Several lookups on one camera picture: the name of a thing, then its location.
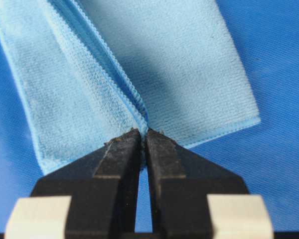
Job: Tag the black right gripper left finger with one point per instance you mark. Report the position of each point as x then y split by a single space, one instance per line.
93 197

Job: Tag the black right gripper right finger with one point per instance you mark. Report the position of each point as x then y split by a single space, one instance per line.
194 198

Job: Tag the light blue towel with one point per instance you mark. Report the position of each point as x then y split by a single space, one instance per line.
90 70

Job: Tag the dark blue table cloth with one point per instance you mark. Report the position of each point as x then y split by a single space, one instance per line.
266 34

